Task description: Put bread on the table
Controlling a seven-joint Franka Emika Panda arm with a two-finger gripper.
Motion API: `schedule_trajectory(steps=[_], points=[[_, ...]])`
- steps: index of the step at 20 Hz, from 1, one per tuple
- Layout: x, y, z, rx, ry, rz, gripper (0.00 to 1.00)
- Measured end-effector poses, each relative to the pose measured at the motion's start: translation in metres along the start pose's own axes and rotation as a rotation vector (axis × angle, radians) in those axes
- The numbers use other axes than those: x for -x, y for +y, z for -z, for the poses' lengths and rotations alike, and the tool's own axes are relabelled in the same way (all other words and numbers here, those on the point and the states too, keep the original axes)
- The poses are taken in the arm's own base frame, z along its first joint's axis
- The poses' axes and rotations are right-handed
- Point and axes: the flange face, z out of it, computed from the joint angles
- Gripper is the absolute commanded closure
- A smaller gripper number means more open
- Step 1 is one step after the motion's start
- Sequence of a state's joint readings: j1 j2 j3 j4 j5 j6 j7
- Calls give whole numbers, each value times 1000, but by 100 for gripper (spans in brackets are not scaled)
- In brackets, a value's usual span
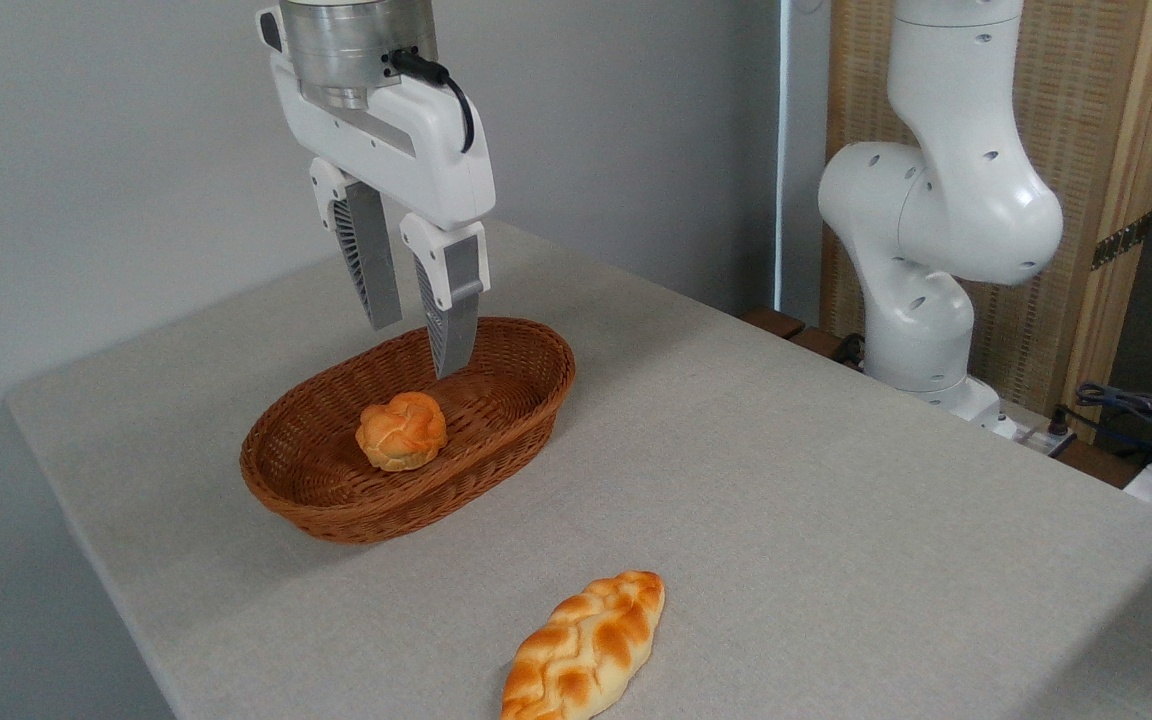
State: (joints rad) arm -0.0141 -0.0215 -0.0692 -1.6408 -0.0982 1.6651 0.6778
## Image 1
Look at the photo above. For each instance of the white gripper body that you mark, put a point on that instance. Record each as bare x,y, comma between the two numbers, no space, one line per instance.
426,140

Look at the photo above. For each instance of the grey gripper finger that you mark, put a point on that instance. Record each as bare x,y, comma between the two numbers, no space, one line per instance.
371,260
451,300

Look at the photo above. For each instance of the round knotted bread roll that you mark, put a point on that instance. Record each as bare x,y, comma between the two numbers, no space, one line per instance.
401,430

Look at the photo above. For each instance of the long braided bread loaf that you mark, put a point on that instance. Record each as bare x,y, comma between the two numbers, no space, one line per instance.
581,650

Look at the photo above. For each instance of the brown wicker basket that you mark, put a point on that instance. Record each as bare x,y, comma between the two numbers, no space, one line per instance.
336,470

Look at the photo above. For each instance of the woven bamboo screen panel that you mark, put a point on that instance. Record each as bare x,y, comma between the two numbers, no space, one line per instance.
1086,120

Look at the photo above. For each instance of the black metal hinge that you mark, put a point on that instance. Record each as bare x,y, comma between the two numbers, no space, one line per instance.
1121,242

